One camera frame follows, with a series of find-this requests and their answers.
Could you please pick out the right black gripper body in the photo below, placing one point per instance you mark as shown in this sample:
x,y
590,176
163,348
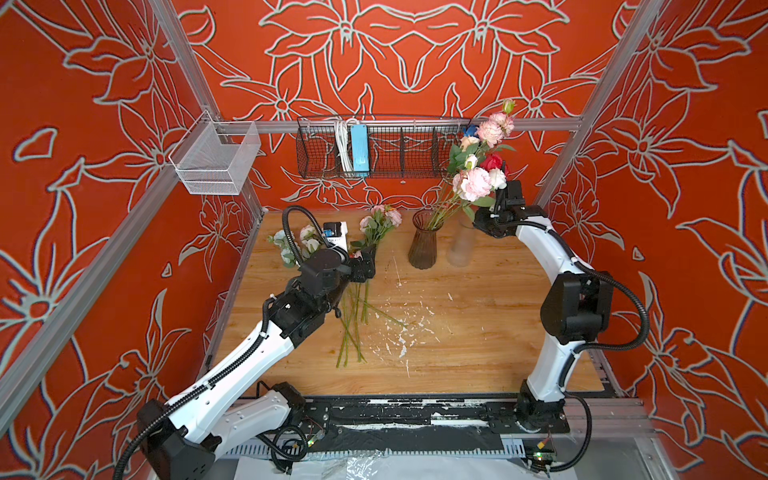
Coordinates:
x,y
490,220

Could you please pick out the cream peach rose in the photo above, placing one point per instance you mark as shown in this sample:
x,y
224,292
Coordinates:
x,y
465,156

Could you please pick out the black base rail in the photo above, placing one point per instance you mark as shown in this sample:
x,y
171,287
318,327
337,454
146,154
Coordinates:
x,y
454,424

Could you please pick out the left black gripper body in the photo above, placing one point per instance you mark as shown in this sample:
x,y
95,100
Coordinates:
x,y
359,273

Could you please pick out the black wire wall basket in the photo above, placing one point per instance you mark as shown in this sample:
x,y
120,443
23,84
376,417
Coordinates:
x,y
400,147

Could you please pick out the pink flower bunch right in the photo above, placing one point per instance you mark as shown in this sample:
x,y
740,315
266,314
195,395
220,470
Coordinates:
x,y
375,226

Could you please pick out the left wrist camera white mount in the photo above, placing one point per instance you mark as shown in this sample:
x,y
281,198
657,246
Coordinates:
x,y
335,233

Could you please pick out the white mesh wall basket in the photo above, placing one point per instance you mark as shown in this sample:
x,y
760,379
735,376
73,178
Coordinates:
x,y
214,157

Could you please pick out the brown ribbed glass vase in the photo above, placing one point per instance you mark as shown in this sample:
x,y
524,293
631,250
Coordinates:
x,y
422,254

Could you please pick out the light blue box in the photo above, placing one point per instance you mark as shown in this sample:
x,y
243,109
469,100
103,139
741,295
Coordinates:
x,y
360,149

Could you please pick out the large pink peony stem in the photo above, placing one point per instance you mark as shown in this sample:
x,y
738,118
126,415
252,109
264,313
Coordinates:
x,y
489,182

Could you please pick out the pink carnation spray stem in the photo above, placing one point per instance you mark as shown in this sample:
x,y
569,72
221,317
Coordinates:
x,y
494,130

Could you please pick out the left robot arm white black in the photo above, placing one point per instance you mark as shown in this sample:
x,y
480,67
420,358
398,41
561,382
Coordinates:
x,y
183,437

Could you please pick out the blue rose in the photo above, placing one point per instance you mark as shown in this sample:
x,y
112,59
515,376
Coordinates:
x,y
471,129

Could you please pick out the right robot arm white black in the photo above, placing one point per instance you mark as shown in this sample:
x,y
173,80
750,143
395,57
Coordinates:
x,y
575,311

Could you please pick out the pink white flower bunch left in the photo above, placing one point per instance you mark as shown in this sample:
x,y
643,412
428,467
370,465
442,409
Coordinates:
x,y
324,269

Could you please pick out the clear frosted glass vase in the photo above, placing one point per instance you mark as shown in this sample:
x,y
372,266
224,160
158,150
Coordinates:
x,y
463,243

